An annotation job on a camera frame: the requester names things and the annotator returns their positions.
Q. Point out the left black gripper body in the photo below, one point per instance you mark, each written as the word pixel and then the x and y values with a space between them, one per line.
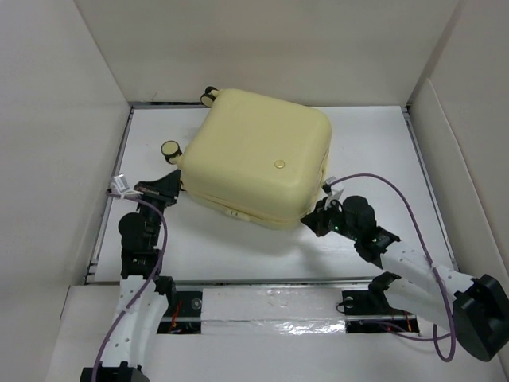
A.
pixel 153 214

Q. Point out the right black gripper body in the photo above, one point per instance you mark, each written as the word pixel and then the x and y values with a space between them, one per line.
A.
pixel 336 221

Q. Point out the yellow hard-shell suitcase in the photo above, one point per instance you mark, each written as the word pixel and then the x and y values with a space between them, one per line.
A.
pixel 254 157

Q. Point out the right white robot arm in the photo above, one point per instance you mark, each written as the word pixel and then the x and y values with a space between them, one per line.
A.
pixel 475 309

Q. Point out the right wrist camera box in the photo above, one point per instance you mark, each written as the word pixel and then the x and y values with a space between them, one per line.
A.
pixel 333 188

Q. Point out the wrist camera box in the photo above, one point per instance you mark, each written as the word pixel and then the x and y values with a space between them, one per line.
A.
pixel 333 188
pixel 119 186

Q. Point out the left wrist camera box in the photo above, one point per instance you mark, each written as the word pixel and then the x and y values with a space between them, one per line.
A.
pixel 119 186

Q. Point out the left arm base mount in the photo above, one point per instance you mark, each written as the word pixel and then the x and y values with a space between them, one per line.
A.
pixel 184 316

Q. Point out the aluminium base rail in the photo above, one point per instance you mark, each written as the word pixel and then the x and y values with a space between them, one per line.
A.
pixel 268 302

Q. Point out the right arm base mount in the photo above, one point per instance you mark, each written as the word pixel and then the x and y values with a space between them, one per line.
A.
pixel 365 314

